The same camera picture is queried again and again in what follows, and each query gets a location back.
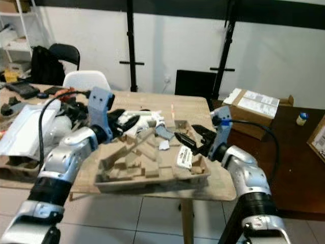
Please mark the grey plastic scrap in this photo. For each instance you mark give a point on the grey plastic scrap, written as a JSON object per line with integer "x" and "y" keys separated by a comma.
{"x": 164, "y": 133}

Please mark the small white blue-capped bottle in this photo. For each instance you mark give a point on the small white blue-capped bottle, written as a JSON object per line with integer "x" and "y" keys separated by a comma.
{"x": 302, "y": 120}

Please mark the black handheld controller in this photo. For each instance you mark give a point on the black handheld controller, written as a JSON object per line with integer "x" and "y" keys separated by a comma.
{"x": 23, "y": 90}

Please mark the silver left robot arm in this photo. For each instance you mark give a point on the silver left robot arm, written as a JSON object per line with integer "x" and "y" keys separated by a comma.
{"x": 68, "y": 155}

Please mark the thin red white stick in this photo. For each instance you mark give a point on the thin red white stick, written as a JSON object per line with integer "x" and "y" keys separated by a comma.
{"x": 173, "y": 113}

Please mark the white plastic packaging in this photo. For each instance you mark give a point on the white plastic packaging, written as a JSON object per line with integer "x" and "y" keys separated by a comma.
{"x": 152, "y": 119}

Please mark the orange small object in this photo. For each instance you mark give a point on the orange small object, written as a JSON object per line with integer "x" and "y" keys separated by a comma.
{"x": 68, "y": 93}

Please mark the black stand pole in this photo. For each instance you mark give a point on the black stand pole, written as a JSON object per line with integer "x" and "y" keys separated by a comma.
{"x": 224, "y": 56}
{"x": 131, "y": 40}

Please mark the dark brown wooden table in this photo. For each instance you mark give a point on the dark brown wooden table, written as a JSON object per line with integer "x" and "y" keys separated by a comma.
{"x": 294, "y": 173}

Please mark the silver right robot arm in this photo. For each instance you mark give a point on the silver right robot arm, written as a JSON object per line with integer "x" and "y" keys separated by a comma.
{"x": 246, "y": 170}

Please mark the black phone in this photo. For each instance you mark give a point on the black phone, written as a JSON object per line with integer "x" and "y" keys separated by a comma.
{"x": 54, "y": 91}

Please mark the black device clutter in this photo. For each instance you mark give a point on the black device clutter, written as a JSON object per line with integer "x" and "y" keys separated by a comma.
{"x": 76, "y": 109}

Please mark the small labelled cardboard box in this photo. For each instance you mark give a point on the small labelled cardboard box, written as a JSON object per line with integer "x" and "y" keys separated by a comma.
{"x": 259, "y": 109}

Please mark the light wooden table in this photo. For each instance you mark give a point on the light wooden table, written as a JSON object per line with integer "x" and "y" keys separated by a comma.
{"x": 193, "y": 109}

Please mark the white printed label packet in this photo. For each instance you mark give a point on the white printed label packet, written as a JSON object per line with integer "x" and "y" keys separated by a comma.
{"x": 184, "y": 157}

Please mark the white plastic chair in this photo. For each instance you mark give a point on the white plastic chair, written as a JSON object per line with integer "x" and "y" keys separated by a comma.
{"x": 86, "y": 80}

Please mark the white metal shelf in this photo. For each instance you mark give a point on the white metal shelf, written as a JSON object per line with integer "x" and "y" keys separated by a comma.
{"x": 15, "y": 30}

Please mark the large white plastic package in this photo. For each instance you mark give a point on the large white plastic package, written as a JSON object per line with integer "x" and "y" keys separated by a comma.
{"x": 25, "y": 132}

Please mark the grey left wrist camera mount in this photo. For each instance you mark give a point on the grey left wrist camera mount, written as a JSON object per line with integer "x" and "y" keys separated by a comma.
{"x": 100, "y": 109}

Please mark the black backpack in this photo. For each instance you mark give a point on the black backpack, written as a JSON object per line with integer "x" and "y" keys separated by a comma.
{"x": 45, "y": 68}

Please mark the black flat panel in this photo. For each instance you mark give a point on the black flat panel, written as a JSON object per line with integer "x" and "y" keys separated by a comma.
{"x": 194, "y": 83}

